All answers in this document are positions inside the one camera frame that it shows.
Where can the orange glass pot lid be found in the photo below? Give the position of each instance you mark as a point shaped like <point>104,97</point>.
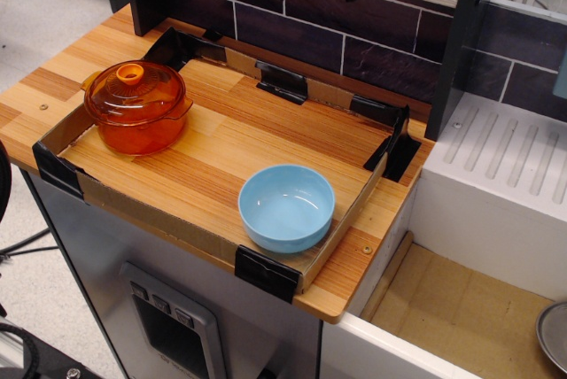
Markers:
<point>135,93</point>

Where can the orange glass pot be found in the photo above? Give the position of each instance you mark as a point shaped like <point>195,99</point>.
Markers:
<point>144,139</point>

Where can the light blue bowl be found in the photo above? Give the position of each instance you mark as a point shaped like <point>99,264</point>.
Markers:
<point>286,208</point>

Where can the cardboard fence with black tape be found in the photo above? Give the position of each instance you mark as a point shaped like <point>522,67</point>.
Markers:
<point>245,115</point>

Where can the white toy sink unit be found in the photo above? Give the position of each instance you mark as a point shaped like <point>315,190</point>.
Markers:
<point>477,252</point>

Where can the silver toy dishwasher front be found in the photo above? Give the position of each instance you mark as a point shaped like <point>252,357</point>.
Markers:
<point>165,312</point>

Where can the metal pan rim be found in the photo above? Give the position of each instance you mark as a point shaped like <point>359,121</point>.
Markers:
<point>551,333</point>

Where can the dark shelf frame posts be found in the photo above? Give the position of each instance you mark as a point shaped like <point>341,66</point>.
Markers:
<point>408,49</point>

